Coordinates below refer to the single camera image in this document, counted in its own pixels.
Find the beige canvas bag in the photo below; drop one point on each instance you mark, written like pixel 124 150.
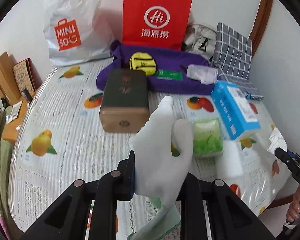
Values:
pixel 200 39

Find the white tissue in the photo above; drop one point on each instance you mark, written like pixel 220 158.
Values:
pixel 276 141

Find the clear plastic packet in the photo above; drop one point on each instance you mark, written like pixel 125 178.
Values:
pixel 204 74

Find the yellow black pouch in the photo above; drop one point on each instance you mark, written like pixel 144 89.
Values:
pixel 143 62

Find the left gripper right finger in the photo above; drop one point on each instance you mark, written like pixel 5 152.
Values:
pixel 215 204

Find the red paper shopping bag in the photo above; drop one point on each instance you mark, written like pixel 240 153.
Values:
pixel 155 23

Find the green wet wipes pack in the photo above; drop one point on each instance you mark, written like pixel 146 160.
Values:
pixel 168 75

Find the purple fabric storage tray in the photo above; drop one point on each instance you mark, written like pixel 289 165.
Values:
pixel 171 69

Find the dark green wooden box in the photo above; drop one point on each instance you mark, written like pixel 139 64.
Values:
pixel 125 107

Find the wooden chair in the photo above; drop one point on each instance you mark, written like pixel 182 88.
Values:
pixel 8 86

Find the white glove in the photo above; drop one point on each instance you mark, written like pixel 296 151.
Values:
pixel 163 151

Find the white Miniso plastic bag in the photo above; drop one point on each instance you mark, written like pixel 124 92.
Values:
pixel 76 32

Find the person right hand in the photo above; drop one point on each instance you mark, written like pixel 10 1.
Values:
pixel 293 212

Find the blue tissue box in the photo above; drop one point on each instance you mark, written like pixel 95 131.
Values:
pixel 236 113

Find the brown wooden door frame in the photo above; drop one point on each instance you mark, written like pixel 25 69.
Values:
pixel 260 23

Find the brown patterned book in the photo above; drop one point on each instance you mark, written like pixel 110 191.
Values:
pixel 26 76

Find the green tissue pack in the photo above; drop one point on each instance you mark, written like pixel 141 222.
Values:
pixel 208 139

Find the grey plaid cushion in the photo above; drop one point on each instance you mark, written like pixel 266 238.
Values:
pixel 232 57

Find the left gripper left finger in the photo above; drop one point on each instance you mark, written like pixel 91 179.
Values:
pixel 87 210

